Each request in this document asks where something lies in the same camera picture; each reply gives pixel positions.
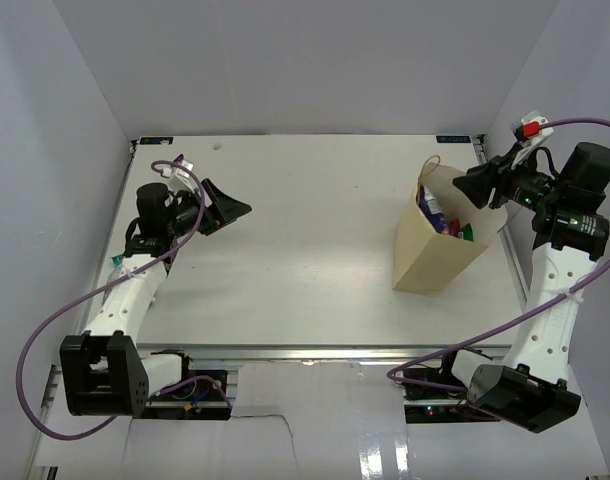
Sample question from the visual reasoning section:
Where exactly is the teal white snack packet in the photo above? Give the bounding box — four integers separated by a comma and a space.
101, 254, 128, 306

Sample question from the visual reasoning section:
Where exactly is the dark blue purple snack bag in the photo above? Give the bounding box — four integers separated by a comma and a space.
417, 186, 449, 234

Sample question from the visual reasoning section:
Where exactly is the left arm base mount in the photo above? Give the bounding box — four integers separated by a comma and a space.
141, 369, 238, 421

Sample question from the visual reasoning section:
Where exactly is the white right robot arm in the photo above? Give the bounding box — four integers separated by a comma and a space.
436, 142, 610, 433

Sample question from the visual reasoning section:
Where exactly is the pink Fox's candy bag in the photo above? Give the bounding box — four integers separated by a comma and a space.
448, 219, 461, 237

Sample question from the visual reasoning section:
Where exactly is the right black XDOF label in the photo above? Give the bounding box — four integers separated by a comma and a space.
436, 135, 471, 144

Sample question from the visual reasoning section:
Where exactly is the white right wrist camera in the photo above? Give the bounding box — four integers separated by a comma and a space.
511, 110, 554, 169

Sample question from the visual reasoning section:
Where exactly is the left black XDOF label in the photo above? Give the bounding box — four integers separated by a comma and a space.
138, 136, 174, 145

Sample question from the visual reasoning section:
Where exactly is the green Fox's candy bag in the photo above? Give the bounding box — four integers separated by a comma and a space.
458, 223, 474, 242

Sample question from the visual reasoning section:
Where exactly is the black xdof label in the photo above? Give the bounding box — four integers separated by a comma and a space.
436, 135, 471, 144
138, 136, 174, 145

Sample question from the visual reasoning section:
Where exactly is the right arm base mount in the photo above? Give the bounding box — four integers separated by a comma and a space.
403, 384, 498, 425

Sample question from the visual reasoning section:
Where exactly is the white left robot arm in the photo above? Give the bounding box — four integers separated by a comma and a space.
60, 179, 252, 417

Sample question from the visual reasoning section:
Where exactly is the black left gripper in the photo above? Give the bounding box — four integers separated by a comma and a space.
165, 179, 251, 239

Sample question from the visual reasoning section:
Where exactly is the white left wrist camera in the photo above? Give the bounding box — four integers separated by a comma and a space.
161, 161, 195, 192

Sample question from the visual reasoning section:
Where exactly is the brown paper bag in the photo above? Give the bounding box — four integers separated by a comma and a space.
392, 155, 508, 296

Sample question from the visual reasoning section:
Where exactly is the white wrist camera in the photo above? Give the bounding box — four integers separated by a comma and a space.
161, 161, 195, 192
511, 110, 554, 169

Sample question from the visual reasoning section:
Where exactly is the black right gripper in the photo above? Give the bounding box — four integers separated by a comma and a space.
453, 142, 565, 213

